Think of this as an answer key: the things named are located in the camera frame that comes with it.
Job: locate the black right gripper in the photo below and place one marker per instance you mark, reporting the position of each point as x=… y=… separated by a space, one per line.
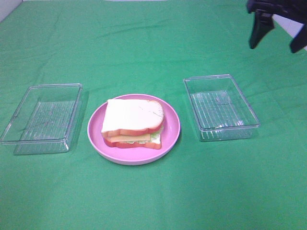
x=295 y=10

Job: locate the green lettuce leaf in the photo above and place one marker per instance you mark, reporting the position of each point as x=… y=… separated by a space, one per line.
x=155 y=137

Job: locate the toast bread slice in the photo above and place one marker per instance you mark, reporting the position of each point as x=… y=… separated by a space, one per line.
x=131 y=117
x=125 y=145

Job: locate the yellow cheese slice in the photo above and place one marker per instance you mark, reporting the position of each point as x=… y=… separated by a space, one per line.
x=126 y=138

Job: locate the right clear plastic tray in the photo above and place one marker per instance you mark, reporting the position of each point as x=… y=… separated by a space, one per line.
x=220 y=109

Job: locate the clear plastic tray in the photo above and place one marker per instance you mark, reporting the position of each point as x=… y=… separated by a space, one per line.
x=45 y=120
x=220 y=109

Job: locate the pink round plate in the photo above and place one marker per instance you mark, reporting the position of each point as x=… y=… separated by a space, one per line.
x=139 y=155

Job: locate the green tablecloth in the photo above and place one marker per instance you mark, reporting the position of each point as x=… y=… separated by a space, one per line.
x=115 y=48

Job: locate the left clear plastic tray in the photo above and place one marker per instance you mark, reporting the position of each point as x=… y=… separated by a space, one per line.
x=45 y=120

